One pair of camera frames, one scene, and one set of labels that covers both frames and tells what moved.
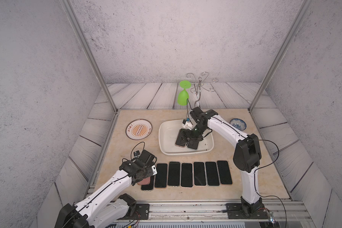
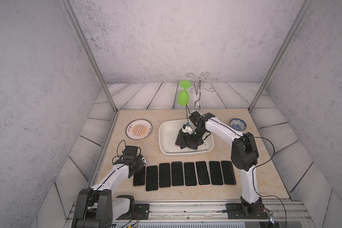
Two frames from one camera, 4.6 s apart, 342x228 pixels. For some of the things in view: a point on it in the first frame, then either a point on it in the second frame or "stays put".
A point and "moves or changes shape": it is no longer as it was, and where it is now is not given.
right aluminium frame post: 305,8 stays put
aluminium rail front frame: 212,214 stays put
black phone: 149,186 moves or changes shape
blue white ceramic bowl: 238,124 stays put
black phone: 224,172 moves or changes shape
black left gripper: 150,168 -> 142,161
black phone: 199,174 moves or changes shape
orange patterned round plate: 138,129 stays put
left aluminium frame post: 87,49 stays put
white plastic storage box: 168,131 stays put
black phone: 212,174 moves or changes shape
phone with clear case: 161,175 moves or changes shape
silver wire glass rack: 196,90 stays put
